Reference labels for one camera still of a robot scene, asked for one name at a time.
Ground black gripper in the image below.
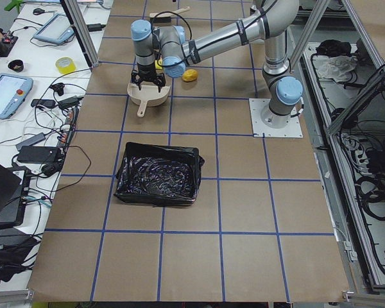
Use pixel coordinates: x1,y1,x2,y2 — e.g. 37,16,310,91
131,62,166,93

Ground beige hand brush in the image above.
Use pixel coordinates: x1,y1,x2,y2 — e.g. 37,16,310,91
149,6,191,24

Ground white crumpled cloth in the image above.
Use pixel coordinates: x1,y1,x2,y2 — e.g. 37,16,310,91
317,55,357,83

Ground yellow tape roll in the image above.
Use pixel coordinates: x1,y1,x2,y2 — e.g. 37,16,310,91
55,56,76,75

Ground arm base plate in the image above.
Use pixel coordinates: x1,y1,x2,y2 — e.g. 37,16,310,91
249,98,303,139

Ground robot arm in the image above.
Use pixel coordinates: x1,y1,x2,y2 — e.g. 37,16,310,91
131,1,301,116

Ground beige plastic dustpan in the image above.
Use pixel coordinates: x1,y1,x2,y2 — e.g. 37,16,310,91
127,82,171,117

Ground black power adapter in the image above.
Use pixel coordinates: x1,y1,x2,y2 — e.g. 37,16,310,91
17,146,62,164

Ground upper blue teach pendant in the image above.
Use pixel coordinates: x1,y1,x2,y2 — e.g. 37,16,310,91
33,13,74,46

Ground aluminium frame post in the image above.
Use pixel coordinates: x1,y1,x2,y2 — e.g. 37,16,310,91
60,0,99,69

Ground black scissors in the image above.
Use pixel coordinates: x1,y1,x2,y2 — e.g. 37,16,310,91
33,8,56,15

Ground black laptop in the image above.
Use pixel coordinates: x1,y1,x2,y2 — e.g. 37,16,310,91
0,164,30,229

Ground small black bowl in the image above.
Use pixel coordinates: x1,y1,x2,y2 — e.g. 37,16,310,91
8,59,24,73

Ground lower blue teach pendant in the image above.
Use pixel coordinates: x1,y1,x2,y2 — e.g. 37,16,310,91
0,73,33,119

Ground black lined trash bin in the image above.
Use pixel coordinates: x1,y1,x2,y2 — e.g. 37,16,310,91
114,142,205,206

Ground blue teach pendant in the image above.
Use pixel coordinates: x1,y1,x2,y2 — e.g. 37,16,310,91
0,73,33,119
33,13,74,46

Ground yellow lemon toy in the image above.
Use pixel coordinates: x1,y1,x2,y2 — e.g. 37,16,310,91
182,69,198,82

